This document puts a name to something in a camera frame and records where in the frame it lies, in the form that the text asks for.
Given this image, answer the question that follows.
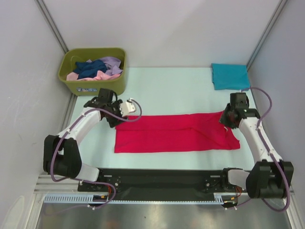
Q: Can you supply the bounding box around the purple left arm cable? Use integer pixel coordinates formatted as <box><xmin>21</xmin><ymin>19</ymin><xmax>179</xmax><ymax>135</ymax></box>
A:
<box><xmin>45</xmin><ymin>99</ymin><xmax>143</xmax><ymax>213</ymax></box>

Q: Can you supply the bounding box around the lilac t shirt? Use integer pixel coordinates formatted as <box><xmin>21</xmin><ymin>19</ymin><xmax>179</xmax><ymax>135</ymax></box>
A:
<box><xmin>100</xmin><ymin>56</ymin><xmax>123</xmax><ymax>76</ymax></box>

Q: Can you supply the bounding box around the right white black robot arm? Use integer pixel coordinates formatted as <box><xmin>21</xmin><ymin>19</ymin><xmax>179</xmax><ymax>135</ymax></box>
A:
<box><xmin>220</xmin><ymin>93</ymin><xmax>294</xmax><ymax>199</ymax></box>

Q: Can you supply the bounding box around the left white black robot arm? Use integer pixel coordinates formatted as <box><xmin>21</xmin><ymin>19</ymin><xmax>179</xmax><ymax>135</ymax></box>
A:
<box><xmin>43</xmin><ymin>88</ymin><xmax>126</xmax><ymax>191</ymax></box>

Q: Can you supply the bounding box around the red t shirt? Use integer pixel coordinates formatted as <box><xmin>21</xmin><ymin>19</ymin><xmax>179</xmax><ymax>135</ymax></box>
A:
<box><xmin>114</xmin><ymin>112</ymin><xmax>240</xmax><ymax>153</ymax></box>

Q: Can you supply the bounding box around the aluminium frame rail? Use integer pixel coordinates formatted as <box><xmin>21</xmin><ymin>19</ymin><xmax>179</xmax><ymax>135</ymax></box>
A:
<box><xmin>33</xmin><ymin>174</ymin><xmax>296</xmax><ymax>195</ymax></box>

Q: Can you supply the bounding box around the navy blue t shirt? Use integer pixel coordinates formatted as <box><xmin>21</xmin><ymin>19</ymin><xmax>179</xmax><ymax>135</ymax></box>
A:
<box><xmin>73</xmin><ymin>60</ymin><xmax>107</xmax><ymax>79</ymax></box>

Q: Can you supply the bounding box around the olive green plastic bin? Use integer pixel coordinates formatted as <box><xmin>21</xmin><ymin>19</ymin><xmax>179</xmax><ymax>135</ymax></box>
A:
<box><xmin>58</xmin><ymin>48</ymin><xmax>126</xmax><ymax>96</ymax></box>

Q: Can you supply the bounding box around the aluminium corner post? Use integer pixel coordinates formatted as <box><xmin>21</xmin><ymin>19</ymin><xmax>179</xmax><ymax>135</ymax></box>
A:
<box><xmin>35</xmin><ymin>0</ymin><xmax>69</xmax><ymax>53</ymax></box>
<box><xmin>246</xmin><ymin>0</ymin><xmax>289</xmax><ymax>70</ymax></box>

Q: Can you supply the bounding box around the right aluminium corner post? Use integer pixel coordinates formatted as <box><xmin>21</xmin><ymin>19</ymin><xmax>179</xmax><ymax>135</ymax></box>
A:
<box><xmin>246</xmin><ymin>0</ymin><xmax>289</xmax><ymax>70</ymax></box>

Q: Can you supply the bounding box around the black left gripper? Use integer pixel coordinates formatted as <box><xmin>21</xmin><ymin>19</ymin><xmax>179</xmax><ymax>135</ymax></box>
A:
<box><xmin>104</xmin><ymin>100</ymin><xmax>128</xmax><ymax>128</ymax></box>

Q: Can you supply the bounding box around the blue slotted cable duct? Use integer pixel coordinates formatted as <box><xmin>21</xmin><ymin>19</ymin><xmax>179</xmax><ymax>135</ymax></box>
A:
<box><xmin>44</xmin><ymin>194</ymin><xmax>237</xmax><ymax>205</ymax></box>

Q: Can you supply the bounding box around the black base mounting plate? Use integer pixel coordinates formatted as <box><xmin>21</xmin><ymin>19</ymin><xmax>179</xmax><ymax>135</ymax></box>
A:
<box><xmin>78</xmin><ymin>167</ymin><xmax>250</xmax><ymax>201</ymax></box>

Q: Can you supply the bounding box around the left aluminium corner post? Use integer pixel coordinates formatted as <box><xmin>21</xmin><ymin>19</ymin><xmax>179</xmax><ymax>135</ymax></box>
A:
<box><xmin>35</xmin><ymin>0</ymin><xmax>69</xmax><ymax>53</ymax></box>

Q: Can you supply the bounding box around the folded teal t shirt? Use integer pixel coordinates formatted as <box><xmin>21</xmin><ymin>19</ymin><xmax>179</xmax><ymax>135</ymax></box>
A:
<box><xmin>211</xmin><ymin>63</ymin><xmax>250</xmax><ymax>90</ymax></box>

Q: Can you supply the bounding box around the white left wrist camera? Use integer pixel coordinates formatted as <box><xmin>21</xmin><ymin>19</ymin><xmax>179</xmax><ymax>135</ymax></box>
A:
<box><xmin>119</xmin><ymin>98</ymin><xmax>136</xmax><ymax>117</ymax></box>

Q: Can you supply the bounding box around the pink t shirt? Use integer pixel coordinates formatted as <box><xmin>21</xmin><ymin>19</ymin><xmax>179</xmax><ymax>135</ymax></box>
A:
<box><xmin>66</xmin><ymin>71</ymin><xmax>121</xmax><ymax>81</ymax></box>

